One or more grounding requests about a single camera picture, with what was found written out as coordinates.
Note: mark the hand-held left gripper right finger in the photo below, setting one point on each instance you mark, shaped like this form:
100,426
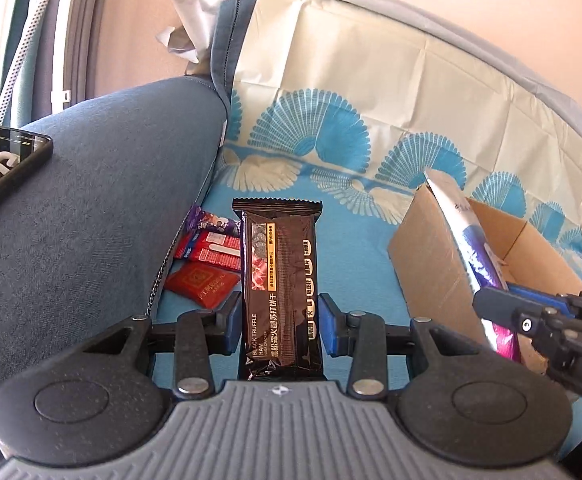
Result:
328,325

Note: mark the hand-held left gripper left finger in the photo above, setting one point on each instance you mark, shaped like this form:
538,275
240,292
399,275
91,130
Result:
232,320

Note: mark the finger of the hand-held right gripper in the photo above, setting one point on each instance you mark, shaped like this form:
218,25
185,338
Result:
536,295
506,307

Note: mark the dark brown biscuit packet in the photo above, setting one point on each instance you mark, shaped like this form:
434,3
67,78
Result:
281,285

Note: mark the purple white snack packet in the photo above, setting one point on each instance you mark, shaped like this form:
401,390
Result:
471,240

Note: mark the cardboard box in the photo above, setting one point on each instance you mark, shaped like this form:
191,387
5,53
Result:
431,260

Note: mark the plain red snack packet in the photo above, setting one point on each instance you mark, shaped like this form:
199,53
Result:
201,285

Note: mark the red packet with white label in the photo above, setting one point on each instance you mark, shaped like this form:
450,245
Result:
211,252

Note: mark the purple candy packet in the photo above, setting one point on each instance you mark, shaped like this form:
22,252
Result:
213,221

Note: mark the fan-print sofa cover cloth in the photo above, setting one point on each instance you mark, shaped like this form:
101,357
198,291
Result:
346,85

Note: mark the black smartphone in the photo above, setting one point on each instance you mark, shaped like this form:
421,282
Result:
1,170

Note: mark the grey sheet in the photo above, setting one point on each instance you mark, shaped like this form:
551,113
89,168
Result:
196,0

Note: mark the grey curtain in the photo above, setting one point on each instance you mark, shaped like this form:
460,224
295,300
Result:
78,25

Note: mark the dotted fabric strip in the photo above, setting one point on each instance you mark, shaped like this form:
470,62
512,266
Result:
31,45

